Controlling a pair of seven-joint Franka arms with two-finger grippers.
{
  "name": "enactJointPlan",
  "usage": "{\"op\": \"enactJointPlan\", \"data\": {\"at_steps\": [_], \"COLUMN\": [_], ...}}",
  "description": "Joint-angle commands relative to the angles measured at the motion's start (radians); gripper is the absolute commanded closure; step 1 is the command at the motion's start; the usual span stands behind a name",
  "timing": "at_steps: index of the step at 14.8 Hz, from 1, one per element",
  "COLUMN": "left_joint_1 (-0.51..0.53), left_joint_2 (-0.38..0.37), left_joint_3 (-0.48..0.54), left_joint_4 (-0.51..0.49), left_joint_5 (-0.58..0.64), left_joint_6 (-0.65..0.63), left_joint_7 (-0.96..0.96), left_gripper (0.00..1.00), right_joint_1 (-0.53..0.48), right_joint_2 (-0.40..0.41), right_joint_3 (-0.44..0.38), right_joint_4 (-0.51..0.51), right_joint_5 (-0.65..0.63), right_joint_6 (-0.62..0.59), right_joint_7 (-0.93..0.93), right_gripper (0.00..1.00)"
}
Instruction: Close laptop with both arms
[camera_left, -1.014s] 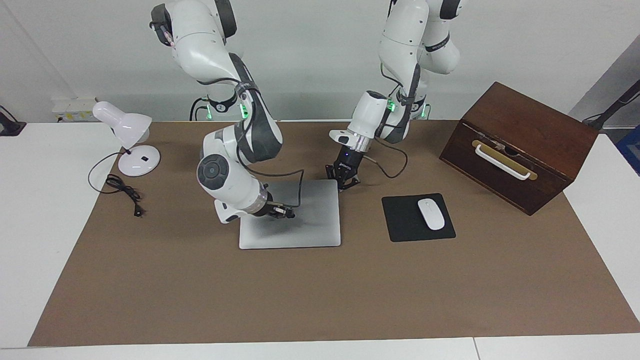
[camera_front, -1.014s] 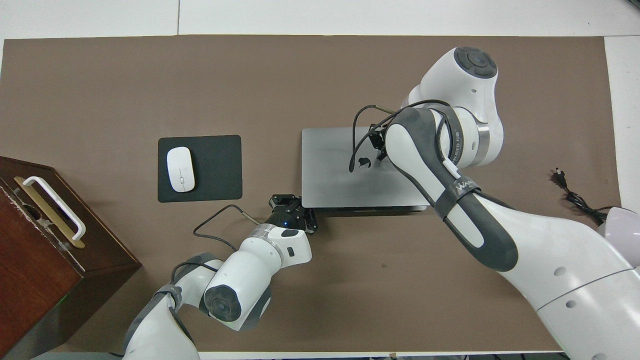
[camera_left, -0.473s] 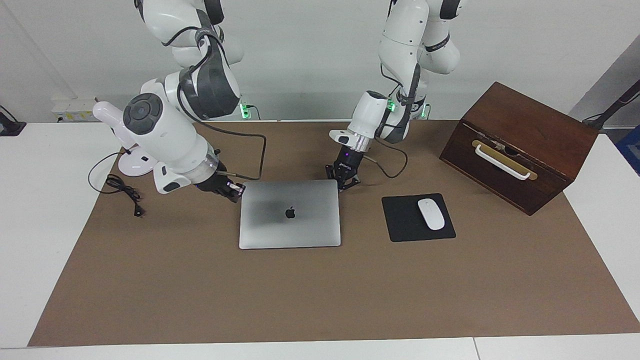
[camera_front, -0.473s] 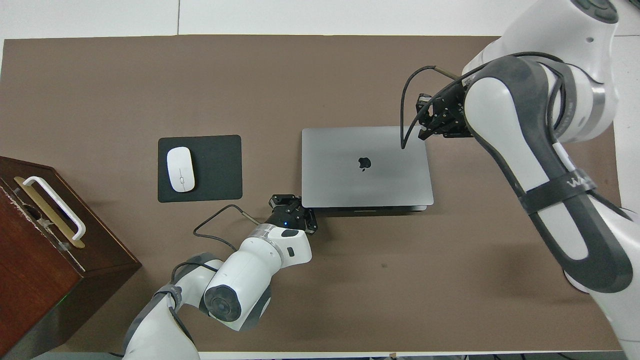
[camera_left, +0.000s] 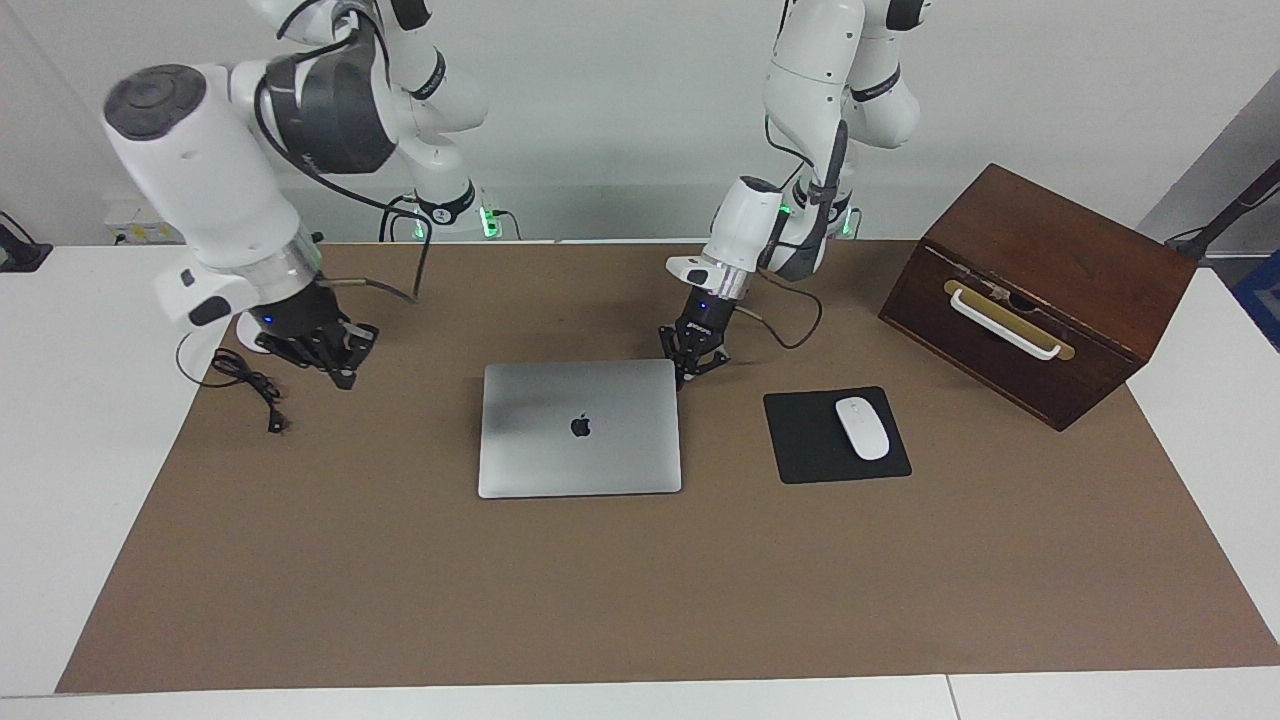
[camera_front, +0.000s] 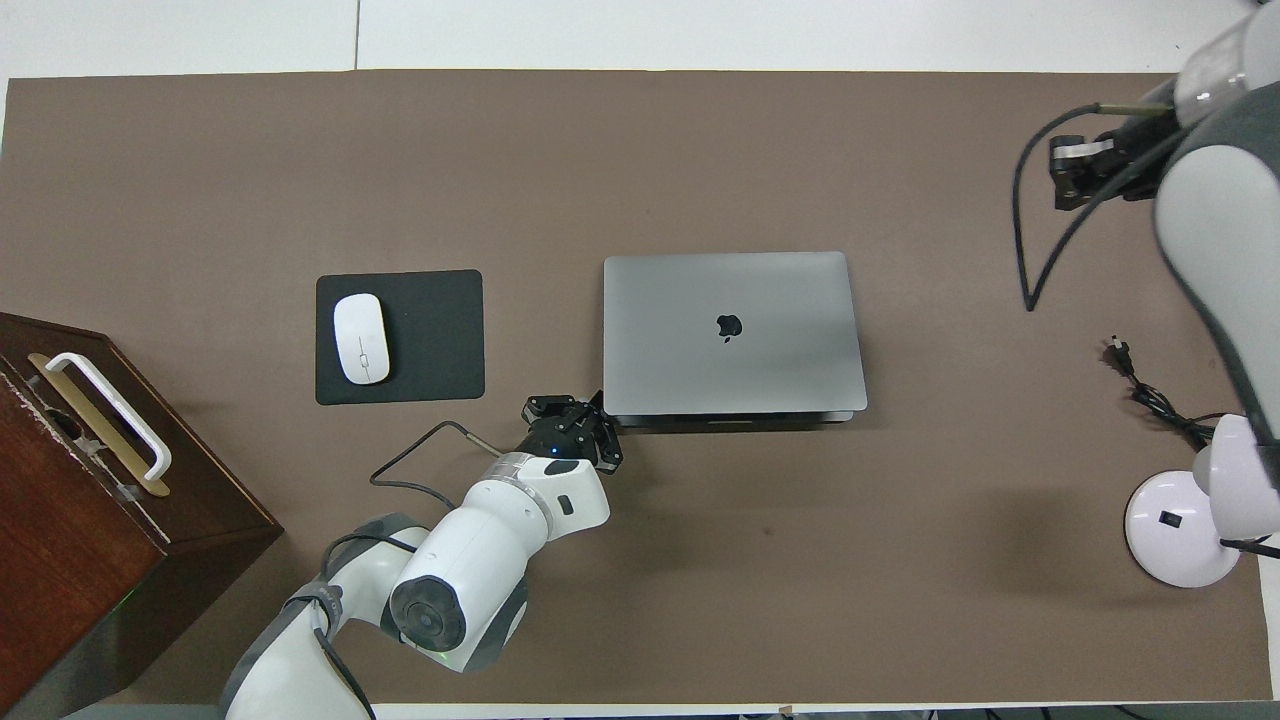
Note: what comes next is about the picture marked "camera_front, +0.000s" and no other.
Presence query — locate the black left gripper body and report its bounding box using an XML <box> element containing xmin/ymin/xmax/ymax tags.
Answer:
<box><xmin>519</xmin><ymin>404</ymin><xmax>607</xmax><ymax>464</ymax></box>

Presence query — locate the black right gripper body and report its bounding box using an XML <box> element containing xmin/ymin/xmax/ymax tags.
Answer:
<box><xmin>1084</xmin><ymin>119</ymin><xmax>1172</xmax><ymax>200</ymax></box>

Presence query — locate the grey aluminium laptop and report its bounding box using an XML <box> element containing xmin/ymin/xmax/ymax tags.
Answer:
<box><xmin>602</xmin><ymin>251</ymin><xmax>869</xmax><ymax>432</ymax></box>

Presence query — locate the black mouse pad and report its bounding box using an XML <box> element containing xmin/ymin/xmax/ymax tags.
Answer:
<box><xmin>316</xmin><ymin>269</ymin><xmax>486</xmax><ymax>406</ymax></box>

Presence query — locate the white computer mouse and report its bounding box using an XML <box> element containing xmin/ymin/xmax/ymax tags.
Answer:
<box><xmin>333</xmin><ymin>293</ymin><xmax>391</xmax><ymax>385</ymax></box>

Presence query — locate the white desk lamp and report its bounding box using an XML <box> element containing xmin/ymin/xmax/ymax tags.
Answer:
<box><xmin>1124</xmin><ymin>413</ymin><xmax>1280</xmax><ymax>589</ymax></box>

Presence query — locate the brown table mat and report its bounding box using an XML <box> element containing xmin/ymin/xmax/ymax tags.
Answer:
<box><xmin>0</xmin><ymin>70</ymin><xmax>1273</xmax><ymax>706</ymax></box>

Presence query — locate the dark brown wooden box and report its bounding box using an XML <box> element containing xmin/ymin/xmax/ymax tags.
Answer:
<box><xmin>0</xmin><ymin>312</ymin><xmax>284</xmax><ymax>716</ymax></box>

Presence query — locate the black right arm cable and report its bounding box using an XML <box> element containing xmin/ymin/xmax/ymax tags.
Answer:
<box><xmin>1012</xmin><ymin>100</ymin><xmax>1177</xmax><ymax>314</ymax></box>

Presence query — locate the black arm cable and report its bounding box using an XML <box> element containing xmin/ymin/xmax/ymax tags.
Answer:
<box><xmin>1012</xmin><ymin>100</ymin><xmax>1177</xmax><ymax>314</ymax></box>
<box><xmin>290</xmin><ymin>419</ymin><xmax>502</xmax><ymax>720</ymax></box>

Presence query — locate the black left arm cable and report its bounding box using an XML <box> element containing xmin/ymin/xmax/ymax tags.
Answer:
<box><xmin>290</xmin><ymin>419</ymin><xmax>502</xmax><ymax>720</ymax></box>

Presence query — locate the black lamp power cable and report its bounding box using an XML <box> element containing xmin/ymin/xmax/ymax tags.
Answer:
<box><xmin>1103</xmin><ymin>337</ymin><xmax>1241</xmax><ymax>448</ymax></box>

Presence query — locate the gold metal handle plate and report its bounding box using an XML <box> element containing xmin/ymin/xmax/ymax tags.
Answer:
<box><xmin>28</xmin><ymin>352</ymin><xmax>171</xmax><ymax>498</ymax></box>

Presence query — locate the white box handle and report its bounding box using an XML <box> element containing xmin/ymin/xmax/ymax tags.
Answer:
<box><xmin>45</xmin><ymin>352</ymin><xmax>173</xmax><ymax>483</ymax></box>

